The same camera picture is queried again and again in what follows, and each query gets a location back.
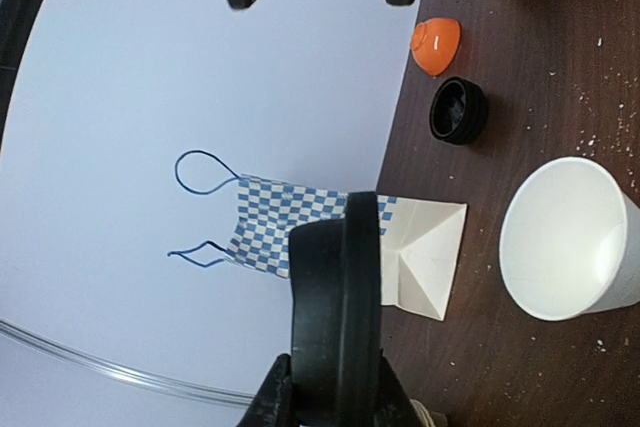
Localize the cardboard cup carrier stack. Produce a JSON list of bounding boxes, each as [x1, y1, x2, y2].
[[410, 399, 449, 427]]

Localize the white paper coffee cup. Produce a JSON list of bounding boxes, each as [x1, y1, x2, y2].
[[499, 157, 639, 321]]

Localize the blue checkered paper bag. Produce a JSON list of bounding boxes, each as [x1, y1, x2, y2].
[[167, 149, 470, 323]]

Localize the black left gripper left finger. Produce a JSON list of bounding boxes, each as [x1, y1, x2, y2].
[[239, 354, 300, 427]]

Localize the black cup lid stack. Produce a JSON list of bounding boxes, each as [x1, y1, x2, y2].
[[429, 77, 489, 146]]

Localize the black plastic cup lid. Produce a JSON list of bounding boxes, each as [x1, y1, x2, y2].
[[289, 192, 381, 426]]

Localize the left aluminium frame post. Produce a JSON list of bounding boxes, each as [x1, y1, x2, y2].
[[1, 320, 253, 407]]

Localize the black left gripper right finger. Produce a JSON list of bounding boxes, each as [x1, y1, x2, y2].
[[373, 354, 430, 427]]

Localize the orange plastic bowl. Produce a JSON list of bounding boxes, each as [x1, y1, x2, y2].
[[410, 18, 461, 77]]

